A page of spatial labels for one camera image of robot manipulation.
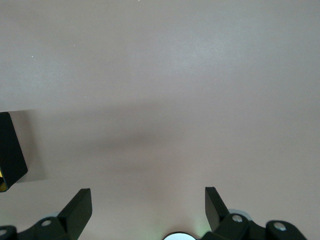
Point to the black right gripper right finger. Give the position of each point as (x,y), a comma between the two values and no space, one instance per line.
(225,225)

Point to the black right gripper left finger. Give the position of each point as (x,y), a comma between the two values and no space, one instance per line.
(70,220)

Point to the black plastic box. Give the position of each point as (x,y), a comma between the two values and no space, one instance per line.
(12,150)

